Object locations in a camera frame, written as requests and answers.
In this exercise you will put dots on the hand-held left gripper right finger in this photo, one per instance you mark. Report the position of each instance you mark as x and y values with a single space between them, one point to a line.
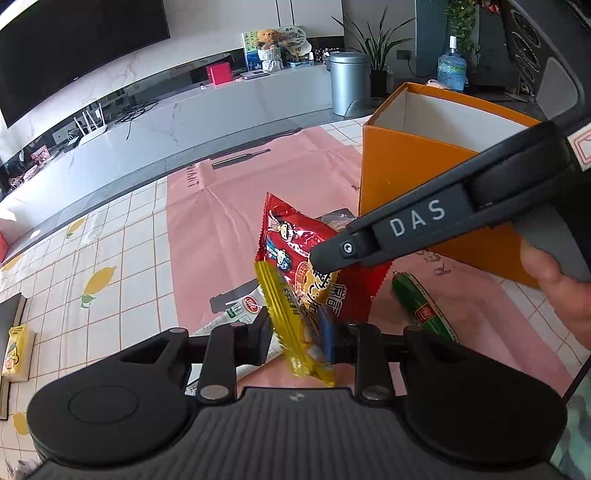
328 341

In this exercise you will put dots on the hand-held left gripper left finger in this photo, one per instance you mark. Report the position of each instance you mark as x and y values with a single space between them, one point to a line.
265 334

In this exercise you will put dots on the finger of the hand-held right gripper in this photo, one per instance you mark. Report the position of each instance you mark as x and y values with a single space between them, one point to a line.
344 249

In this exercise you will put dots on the yellow stick snack packet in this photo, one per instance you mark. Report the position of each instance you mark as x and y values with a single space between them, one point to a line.
286 314

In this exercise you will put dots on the small grey snack packet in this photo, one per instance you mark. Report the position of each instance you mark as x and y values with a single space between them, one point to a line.
339 219

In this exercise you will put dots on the white green snack packet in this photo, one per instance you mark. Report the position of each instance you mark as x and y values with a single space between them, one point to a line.
240 307

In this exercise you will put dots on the red snack packet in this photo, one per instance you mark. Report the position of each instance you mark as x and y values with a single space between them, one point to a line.
286 235

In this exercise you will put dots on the green sausage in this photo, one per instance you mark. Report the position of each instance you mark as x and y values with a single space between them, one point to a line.
415 300

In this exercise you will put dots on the orange cardboard box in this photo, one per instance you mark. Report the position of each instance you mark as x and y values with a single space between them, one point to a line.
401 170

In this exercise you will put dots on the person's right hand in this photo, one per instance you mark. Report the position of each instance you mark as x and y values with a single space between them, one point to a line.
572 304

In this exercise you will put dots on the blue water jug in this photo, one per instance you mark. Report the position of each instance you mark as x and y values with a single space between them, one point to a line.
451 69

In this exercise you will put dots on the dark grey cabinet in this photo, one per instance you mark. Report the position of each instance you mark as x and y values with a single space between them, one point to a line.
494 55

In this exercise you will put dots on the pink printed paper sheet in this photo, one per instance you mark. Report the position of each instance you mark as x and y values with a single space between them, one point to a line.
221 217

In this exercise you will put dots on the round glass table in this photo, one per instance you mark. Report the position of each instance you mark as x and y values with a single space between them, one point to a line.
362 108

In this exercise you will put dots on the long leaf potted plant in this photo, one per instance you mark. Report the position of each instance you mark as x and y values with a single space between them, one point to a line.
381 83

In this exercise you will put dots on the trailing ivy plant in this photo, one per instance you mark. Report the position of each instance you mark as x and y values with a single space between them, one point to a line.
461 18

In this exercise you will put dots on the silver trash can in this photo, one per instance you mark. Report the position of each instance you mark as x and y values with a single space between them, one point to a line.
349 85

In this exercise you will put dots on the lemon print tablecloth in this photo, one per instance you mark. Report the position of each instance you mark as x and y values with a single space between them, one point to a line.
115 240

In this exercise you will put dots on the blue tissue box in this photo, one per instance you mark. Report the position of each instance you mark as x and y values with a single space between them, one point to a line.
302 63

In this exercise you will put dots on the white digital scale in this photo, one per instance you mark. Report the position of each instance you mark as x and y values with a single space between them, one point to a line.
254 74

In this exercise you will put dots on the white flower basket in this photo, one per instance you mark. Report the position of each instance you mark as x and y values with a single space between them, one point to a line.
270 60

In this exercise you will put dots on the white marble TV console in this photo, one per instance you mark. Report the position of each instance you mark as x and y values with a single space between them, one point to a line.
184 120

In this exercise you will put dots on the red box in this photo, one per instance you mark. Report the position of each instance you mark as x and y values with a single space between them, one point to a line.
218 74

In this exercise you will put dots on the round hand fan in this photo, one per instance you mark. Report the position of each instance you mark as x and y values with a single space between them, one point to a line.
294 36

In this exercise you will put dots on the green picture card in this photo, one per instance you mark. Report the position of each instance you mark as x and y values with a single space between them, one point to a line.
250 50

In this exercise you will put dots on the brown teddy bear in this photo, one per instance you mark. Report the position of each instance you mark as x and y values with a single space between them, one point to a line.
268 39

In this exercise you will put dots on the small yellow box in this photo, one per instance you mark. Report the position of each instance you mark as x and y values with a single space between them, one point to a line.
18 353

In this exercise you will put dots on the person's camouflage clothing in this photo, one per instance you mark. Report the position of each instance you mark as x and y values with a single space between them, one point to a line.
577 429

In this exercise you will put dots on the white router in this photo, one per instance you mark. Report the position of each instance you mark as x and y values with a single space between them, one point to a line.
92 129

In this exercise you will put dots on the pink storage box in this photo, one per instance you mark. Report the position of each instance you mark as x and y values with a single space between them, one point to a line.
3 244

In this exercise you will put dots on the black television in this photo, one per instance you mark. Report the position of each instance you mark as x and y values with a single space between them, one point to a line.
69 50

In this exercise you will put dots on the wall socket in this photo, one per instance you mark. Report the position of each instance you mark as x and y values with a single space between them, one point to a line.
404 54

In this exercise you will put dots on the small pink photo frame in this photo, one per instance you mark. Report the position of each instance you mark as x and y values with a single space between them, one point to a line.
40 153

